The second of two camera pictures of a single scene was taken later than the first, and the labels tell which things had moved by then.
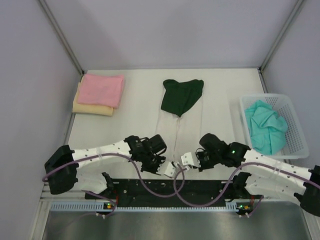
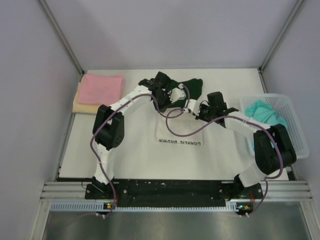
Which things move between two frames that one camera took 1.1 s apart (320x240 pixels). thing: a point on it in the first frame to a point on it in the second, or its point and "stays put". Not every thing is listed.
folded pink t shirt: x=101 y=90 stays put
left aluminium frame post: x=61 y=36 stays put
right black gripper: x=198 y=155 to x=201 y=107
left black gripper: x=155 y=169 to x=163 y=108
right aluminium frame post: x=263 y=64 stays put
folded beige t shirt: x=89 y=109 stays put
